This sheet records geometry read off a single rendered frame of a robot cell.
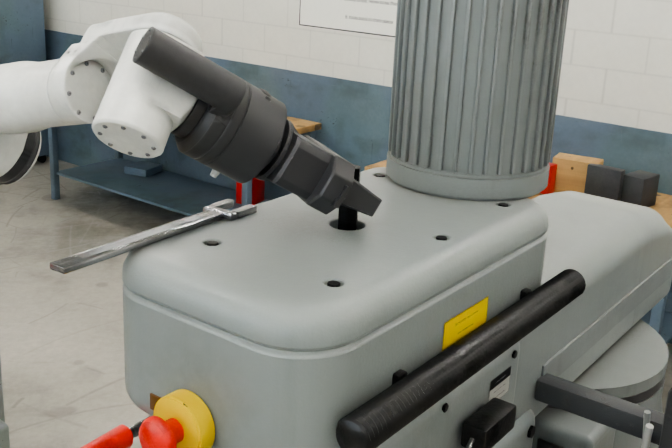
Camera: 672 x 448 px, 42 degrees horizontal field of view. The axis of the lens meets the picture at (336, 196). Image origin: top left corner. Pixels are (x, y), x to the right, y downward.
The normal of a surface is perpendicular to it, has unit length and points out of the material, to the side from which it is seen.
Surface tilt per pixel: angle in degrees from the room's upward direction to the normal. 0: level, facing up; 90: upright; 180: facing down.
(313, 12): 90
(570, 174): 90
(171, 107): 63
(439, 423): 90
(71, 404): 0
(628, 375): 0
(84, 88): 78
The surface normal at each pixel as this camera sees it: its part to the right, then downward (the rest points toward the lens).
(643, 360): 0.04, -0.96
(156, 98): 0.57, -0.20
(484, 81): -0.01, 0.29
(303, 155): 0.36, 0.29
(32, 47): 0.80, 0.21
